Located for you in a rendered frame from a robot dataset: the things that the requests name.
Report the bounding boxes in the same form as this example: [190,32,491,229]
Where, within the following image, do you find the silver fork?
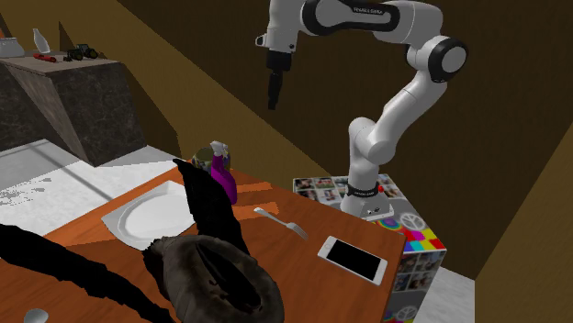
[253,206,309,241]

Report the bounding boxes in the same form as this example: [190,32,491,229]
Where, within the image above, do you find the dark stone counter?
[0,28,148,168]

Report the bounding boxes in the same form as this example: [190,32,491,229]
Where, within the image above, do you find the purple spray bottle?
[208,140,239,206]

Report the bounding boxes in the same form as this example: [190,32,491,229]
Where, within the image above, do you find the white square plate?
[100,179,198,251]

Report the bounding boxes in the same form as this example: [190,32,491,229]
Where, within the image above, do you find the olive round jar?
[191,146,232,173]

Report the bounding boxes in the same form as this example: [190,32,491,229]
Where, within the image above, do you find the grey rounded object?
[22,307,50,323]

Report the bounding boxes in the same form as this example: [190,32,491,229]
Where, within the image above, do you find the white smartphone with black screen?
[317,235,389,287]

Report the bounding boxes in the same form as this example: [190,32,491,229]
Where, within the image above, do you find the patterned robot stand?
[293,173,448,323]

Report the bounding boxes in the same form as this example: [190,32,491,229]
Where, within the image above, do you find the orange wooden table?
[0,166,408,323]

